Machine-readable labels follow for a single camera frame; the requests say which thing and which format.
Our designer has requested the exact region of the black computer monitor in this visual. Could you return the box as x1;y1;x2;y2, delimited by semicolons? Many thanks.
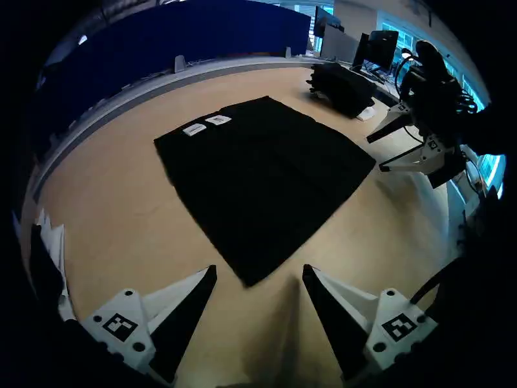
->
352;30;400;74

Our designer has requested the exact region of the blue desk screen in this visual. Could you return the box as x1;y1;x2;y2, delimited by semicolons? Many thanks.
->
31;5;312;156

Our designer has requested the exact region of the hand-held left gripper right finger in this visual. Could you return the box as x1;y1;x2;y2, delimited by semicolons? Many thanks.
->
302;264;439;383

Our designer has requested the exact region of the stack of black towels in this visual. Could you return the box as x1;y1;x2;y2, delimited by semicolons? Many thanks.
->
305;62;379;120

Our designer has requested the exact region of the black cable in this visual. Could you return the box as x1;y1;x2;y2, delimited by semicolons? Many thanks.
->
458;143;485;197
410;258;469;306

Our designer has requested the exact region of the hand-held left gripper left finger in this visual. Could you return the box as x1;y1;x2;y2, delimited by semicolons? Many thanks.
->
81;264;218;384

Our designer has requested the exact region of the black towel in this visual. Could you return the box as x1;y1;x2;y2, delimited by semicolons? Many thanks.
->
153;95;377;288

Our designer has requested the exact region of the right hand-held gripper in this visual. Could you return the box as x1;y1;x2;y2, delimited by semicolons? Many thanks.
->
366;39;479;189

